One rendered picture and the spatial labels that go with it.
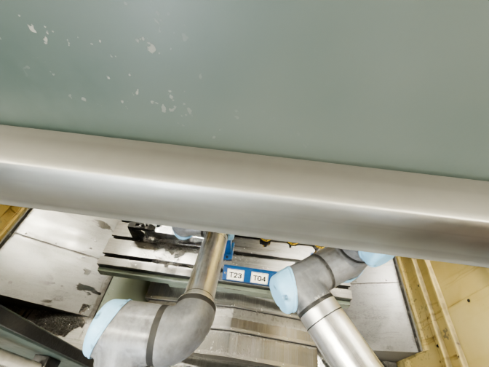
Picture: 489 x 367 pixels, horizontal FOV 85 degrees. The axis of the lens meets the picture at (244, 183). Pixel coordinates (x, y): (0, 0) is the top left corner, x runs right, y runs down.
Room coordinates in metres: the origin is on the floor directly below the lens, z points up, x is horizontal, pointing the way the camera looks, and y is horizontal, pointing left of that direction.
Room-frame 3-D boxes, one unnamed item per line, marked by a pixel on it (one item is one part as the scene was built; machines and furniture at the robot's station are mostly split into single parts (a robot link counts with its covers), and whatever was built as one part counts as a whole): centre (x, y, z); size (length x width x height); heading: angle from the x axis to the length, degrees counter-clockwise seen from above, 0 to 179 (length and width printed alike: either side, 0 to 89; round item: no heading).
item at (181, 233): (0.52, 0.19, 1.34); 0.11 x 0.08 x 0.11; 87
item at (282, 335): (0.39, 0.01, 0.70); 0.90 x 0.30 x 0.16; 86
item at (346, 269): (0.28, -0.22, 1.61); 0.11 x 0.08 x 0.11; 121
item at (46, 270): (0.84, 0.85, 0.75); 0.89 x 0.67 x 0.26; 176
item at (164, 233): (0.80, 0.31, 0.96); 0.29 x 0.23 x 0.05; 86
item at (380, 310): (0.75, -0.46, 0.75); 0.89 x 0.70 x 0.26; 176
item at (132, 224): (0.71, 0.48, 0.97); 0.13 x 0.03 x 0.15; 86
